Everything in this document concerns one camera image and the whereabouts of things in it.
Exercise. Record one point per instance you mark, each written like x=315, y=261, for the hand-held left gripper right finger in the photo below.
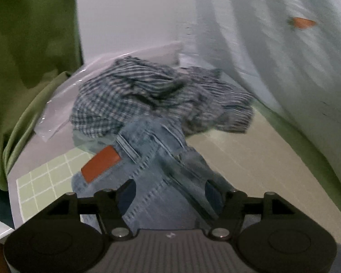
x=213, y=196

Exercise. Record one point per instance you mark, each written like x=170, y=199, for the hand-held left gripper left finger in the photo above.
x=130, y=194

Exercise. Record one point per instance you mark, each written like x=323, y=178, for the blue denim jeans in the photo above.
x=159, y=159

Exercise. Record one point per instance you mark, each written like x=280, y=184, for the green grid pattern mat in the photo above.
x=258, y=159

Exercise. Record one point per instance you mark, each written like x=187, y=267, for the pale teal garment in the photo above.
x=88, y=142

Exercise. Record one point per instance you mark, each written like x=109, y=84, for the blue white checked shirt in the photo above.
x=116, y=96

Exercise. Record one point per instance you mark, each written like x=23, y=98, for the clear plastic bag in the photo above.
x=59, y=111

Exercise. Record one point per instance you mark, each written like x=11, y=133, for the white carrot print quilt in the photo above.
x=272, y=68

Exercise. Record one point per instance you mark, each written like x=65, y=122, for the green curtain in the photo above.
x=25, y=62

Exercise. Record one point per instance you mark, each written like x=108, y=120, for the white board panel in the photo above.
x=130, y=25

